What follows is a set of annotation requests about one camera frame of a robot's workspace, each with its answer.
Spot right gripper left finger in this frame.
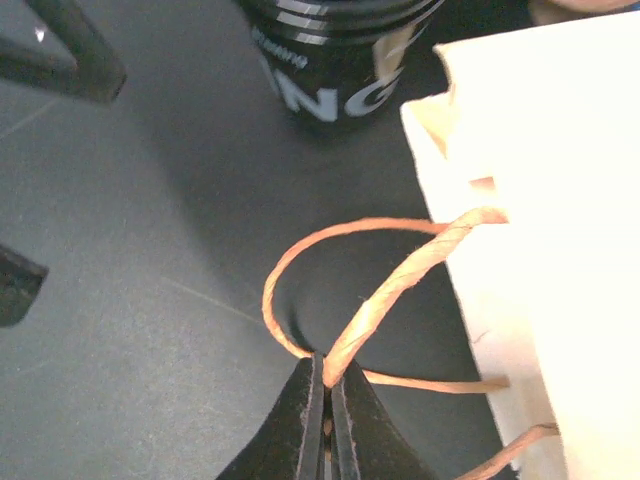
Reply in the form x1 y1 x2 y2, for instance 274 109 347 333
217 354 325 480

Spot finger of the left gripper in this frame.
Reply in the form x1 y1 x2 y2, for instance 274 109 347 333
1 245 49 328
1 0 126 104

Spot cream paper bag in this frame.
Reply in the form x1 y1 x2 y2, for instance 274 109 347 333
262 11 639 479

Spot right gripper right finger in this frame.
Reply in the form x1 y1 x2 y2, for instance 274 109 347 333
330 361 436 480

